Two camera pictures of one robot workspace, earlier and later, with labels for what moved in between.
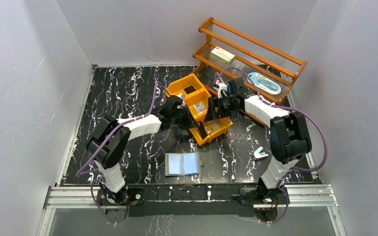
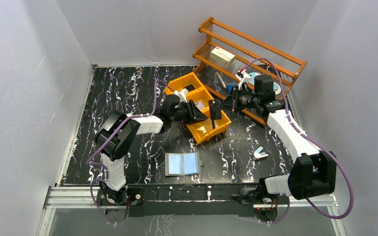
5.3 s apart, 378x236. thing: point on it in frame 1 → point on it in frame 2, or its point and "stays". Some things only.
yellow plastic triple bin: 196,96 stays
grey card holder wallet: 184,163 stays
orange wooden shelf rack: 260,69 stays
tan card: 211,126 → 203,129
